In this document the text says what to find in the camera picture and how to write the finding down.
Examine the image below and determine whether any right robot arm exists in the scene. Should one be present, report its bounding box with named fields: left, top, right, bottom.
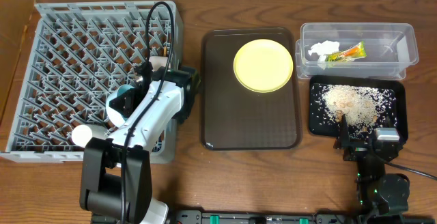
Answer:
left=334, top=115, right=410, bottom=223

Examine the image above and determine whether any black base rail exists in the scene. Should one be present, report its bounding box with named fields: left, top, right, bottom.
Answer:
left=90, top=209, right=437, bottom=224

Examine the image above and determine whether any light blue bowl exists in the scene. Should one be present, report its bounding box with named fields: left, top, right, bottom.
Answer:
left=105, top=84, right=134, bottom=128

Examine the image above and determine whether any white cup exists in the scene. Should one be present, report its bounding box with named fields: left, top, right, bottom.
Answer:
left=71, top=124, right=108, bottom=148

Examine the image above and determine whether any grey plastic dish rack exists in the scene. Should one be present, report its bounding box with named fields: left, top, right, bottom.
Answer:
left=1, top=1, right=184, bottom=163

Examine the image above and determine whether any dark brown serving tray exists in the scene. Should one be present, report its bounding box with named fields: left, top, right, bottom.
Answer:
left=201, top=27, right=302, bottom=151

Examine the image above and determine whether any pink white bowl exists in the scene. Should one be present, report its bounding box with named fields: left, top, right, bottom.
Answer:
left=149, top=56, right=168, bottom=72

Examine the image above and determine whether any black waste tray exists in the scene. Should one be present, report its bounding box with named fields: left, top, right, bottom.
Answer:
left=309, top=76, right=408, bottom=139

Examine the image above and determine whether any green orange snack wrapper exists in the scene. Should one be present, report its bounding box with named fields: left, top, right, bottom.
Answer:
left=325, top=41, right=367, bottom=62

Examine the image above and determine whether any clear plastic bin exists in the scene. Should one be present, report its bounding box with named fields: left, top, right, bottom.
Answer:
left=295, top=23, right=419, bottom=80

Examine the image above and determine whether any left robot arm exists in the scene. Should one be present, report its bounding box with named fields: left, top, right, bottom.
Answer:
left=77, top=64, right=201, bottom=223

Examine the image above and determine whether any spilled rice food waste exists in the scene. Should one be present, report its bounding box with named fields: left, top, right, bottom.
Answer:
left=322, top=85, right=383, bottom=139

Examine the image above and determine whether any white tissue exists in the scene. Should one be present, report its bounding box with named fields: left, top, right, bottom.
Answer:
left=308, top=40, right=340, bottom=70

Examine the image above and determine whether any yellow round plate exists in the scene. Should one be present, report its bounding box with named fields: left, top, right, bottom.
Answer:
left=233, top=39, right=294, bottom=93

